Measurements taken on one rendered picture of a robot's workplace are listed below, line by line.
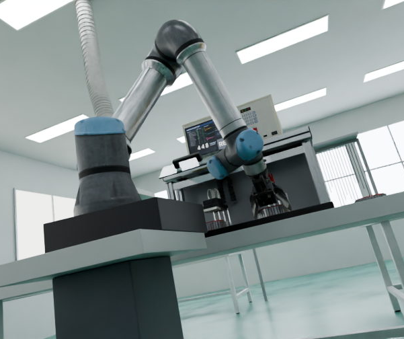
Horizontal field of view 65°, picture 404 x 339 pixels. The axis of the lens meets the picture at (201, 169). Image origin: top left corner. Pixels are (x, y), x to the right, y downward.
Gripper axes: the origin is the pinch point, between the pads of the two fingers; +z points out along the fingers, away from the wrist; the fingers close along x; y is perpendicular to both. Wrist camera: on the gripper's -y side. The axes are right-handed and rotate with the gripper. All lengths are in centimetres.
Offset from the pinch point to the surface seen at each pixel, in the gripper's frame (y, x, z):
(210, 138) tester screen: -36.3, -20.5, -22.9
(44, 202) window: -382, -472, 116
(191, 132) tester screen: -40, -29, -27
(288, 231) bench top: 25.8, 6.1, -10.8
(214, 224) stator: 3.8, -21.6, -4.0
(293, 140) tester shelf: -25.1, 14.4, -14.5
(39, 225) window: -340, -472, 143
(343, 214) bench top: 25.0, 21.1, -11.8
